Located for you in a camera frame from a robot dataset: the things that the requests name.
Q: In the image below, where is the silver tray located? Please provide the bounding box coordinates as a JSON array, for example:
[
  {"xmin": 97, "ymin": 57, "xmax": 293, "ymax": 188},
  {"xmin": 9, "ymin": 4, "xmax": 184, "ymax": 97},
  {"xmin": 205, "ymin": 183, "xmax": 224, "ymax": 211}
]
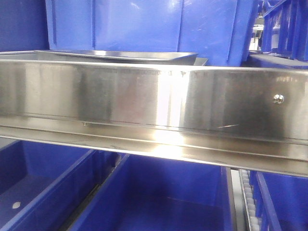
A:
[{"xmin": 34, "ymin": 50, "xmax": 198, "ymax": 65}]

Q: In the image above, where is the blue bin lower centre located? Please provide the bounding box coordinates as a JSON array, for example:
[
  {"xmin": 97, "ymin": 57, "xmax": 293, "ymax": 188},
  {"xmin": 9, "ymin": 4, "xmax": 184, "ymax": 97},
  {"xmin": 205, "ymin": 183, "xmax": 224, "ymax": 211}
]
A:
[{"xmin": 71, "ymin": 155, "xmax": 237, "ymax": 231}]

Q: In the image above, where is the stainless steel shelf front panel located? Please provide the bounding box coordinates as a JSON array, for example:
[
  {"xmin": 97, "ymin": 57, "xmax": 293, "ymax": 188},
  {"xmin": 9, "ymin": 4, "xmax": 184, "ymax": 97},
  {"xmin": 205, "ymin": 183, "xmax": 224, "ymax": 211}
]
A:
[{"xmin": 0, "ymin": 60, "xmax": 308, "ymax": 177}]

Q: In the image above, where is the large blue bin upper centre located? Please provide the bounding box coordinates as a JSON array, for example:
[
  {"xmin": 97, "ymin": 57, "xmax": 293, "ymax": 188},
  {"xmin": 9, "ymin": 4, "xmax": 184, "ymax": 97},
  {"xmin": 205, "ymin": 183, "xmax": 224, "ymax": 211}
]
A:
[{"xmin": 45, "ymin": 0, "xmax": 258, "ymax": 66}]

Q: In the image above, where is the blue bin lower left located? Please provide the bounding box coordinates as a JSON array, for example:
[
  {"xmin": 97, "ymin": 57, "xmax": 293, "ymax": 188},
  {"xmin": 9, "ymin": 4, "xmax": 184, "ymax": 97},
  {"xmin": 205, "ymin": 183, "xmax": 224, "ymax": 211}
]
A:
[{"xmin": 0, "ymin": 141, "xmax": 95, "ymax": 231}]

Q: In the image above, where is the blue bin lower right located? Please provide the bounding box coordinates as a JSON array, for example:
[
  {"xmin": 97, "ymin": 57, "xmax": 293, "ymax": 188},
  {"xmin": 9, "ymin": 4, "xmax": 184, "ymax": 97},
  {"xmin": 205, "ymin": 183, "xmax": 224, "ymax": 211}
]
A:
[{"xmin": 250, "ymin": 171, "xmax": 308, "ymax": 231}]

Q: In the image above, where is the blue crate upper right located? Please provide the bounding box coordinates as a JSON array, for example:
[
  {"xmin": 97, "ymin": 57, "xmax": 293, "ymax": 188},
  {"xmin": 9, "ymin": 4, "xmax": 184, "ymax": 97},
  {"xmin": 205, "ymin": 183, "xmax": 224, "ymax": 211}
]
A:
[{"xmin": 261, "ymin": 0, "xmax": 308, "ymax": 61}]

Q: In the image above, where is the lower roller track rail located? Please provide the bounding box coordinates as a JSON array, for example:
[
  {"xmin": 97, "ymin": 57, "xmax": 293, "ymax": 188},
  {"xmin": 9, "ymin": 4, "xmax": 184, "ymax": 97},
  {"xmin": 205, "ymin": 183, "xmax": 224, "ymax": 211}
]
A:
[{"xmin": 231, "ymin": 169, "xmax": 261, "ymax": 231}]

